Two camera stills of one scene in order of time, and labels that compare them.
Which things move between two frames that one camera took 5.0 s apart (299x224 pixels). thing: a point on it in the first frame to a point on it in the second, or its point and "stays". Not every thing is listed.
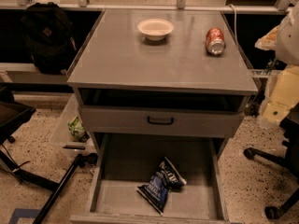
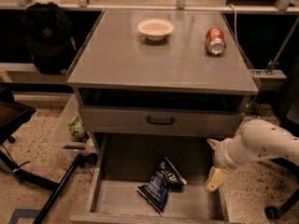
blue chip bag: x=165 y=179 stays
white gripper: x=289 y=44 to x=221 y=155
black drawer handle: x=160 y=122 stays
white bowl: x=155 y=29 stays
